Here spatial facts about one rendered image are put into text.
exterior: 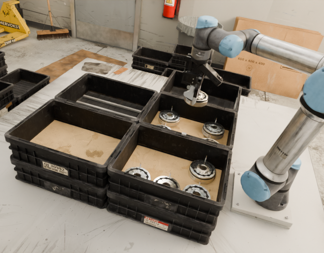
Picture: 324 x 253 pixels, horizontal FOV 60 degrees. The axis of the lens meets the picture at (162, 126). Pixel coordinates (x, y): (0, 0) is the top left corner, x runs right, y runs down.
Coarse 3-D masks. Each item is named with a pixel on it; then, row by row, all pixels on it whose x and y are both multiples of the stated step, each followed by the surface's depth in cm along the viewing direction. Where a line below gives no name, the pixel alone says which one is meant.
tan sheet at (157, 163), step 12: (132, 156) 114; (144, 156) 115; (156, 156) 116; (168, 156) 117; (144, 168) 109; (156, 168) 110; (168, 168) 111; (180, 168) 112; (180, 180) 106; (192, 180) 107; (216, 180) 109; (216, 192) 104
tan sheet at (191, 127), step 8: (152, 120) 136; (184, 120) 140; (192, 120) 141; (176, 128) 134; (184, 128) 135; (192, 128) 136; (200, 128) 136; (200, 136) 131; (224, 136) 134; (224, 144) 129
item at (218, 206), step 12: (132, 132) 110; (168, 132) 113; (204, 144) 111; (228, 156) 106; (108, 168) 93; (228, 168) 101; (132, 180) 91; (144, 180) 91; (228, 180) 96; (168, 192) 90; (180, 192) 88; (204, 204) 88; (216, 204) 86
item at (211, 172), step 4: (196, 160) 112; (200, 160) 112; (204, 160) 113; (192, 164) 110; (196, 164) 110; (208, 164) 112; (192, 168) 108; (196, 168) 108; (212, 168) 110; (192, 172) 107; (196, 172) 107; (200, 172) 107; (208, 172) 107; (212, 172) 108; (196, 176) 106; (200, 176) 105; (204, 176) 106; (208, 176) 106; (212, 176) 106
